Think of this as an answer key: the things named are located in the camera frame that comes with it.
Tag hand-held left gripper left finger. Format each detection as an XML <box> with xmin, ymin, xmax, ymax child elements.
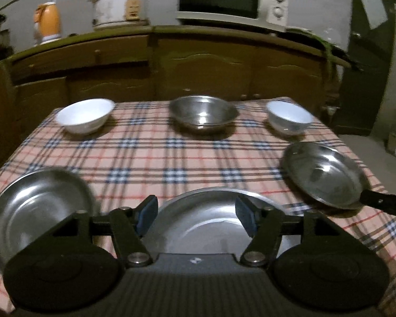
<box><xmin>51</xmin><ymin>195</ymin><xmax>159</xmax><ymax>269</ymax></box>

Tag steel pan black handle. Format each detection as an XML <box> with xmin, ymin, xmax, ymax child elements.
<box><xmin>281</xmin><ymin>142</ymin><xmax>370</xmax><ymax>210</ymax></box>

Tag green cloth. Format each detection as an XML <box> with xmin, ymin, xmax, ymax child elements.
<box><xmin>287</xmin><ymin>28</ymin><xmax>348</xmax><ymax>71</ymax></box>

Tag wooden sideboard cabinet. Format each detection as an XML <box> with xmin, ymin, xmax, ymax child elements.
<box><xmin>0</xmin><ymin>25</ymin><xmax>350</xmax><ymax>179</ymax></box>

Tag plaid tablecloth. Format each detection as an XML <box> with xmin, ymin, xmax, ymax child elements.
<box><xmin>0</xmin><ymin>97</ymin><xmax>396</xmax><ymax>315</ymax></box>

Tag stainless steel bowl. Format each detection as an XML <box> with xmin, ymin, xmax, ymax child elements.
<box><xmin>169</xmin><ymin>96</ymin><xmax>240</xmax><ymax>135</ymax></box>

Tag white paper sheet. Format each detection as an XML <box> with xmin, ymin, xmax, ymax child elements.
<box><xmin>356</xmin><ymin>0</ymin><xmax>389</xmax><ymax>30</ymax></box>

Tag white ceramic bowl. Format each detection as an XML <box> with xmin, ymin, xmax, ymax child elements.
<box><xmin>267</xmin><ymin>101</ymin><xmax>315</xmax><ymax>136</ymax></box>
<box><xmin>55</xmin><ymin>98</ymin><xmax>115</xmax><ymax>135</ymax></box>

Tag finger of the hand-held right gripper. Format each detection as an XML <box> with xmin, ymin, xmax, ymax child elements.
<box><xmin>359</xmin><ymin>189</ymin><xmax>396</xmax><ymax>220</ymax></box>

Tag white rice cooker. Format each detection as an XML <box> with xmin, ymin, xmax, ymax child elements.
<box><xmin>87</xmin><ymin>0</ymin><xmax>149</xmax><ymax>31</ymax></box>

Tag dark green door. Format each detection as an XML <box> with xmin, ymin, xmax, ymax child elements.
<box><xmin>333</xmin><ymin>0</ymin><xmax>396</xmax><ymax>137</ymax></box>

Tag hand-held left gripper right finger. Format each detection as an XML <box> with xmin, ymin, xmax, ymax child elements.
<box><xmin>235</xmin><ymin>194</ymin><xmax>343</xmax><ymax>268</ymax></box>

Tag stainless steel plate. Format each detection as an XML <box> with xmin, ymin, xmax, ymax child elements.
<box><xmin>0</xmin><ymin>168</ymin><xmax>98</xmax><ymax>271</ymax></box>
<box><xmin>144</xmin><ymin>188</ymin><xmax>299</xmax><ymax>255</ymax></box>

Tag orange electric kettle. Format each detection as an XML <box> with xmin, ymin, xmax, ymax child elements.
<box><xmin>33</xmin><ymin>0</ymin><xmax>63</xmax><ymax>45</ymax></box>

